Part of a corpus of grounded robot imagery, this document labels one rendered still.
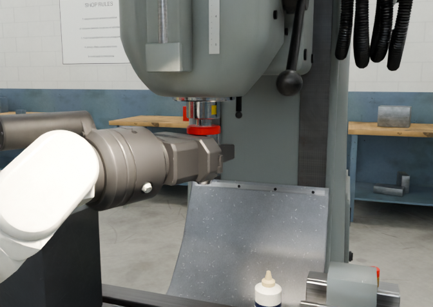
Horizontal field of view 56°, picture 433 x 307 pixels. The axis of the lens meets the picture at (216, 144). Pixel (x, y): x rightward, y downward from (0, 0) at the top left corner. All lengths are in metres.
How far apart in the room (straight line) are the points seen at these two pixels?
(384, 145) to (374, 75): 0.76
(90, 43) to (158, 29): 5.31
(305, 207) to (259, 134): 0.19
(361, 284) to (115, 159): 0.34
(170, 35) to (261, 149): 0.54
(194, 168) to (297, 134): 0.45
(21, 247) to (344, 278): 0.38
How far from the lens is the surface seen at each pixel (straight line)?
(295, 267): 0.90
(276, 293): 0.65
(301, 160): 0.92
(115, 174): 0.43
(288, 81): 0.46
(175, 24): 0.45
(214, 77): 0.47
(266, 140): 0.93
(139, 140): 0.46
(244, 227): 0.94
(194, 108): 0.55
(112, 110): 5.58
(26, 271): 0.70
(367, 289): 0.57
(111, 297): 0.82
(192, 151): 0.50
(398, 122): 4.23
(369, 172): 4.84
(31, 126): 0.44
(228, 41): 0.47
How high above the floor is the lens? 1.33
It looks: 9 degrees down
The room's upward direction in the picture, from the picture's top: straight up
